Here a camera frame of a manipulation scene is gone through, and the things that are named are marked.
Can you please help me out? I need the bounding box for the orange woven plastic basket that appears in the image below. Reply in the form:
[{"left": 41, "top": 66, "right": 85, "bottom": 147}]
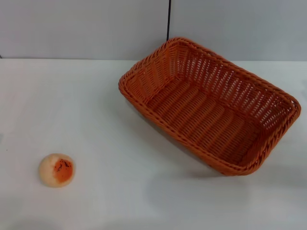
[{"left": 118, "top": 36, "right": 302, "bottom": 177}]

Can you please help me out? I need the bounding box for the round cream orange bun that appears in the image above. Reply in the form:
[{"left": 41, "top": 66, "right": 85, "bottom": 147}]
[{"left": 39, "top": 153, "right": 76, "bottom": 188}]

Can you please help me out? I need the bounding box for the thin black cable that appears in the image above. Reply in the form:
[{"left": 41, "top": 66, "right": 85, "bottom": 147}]
[{"left": 166, "top": 0, "right": 171, "bottom": 41}]

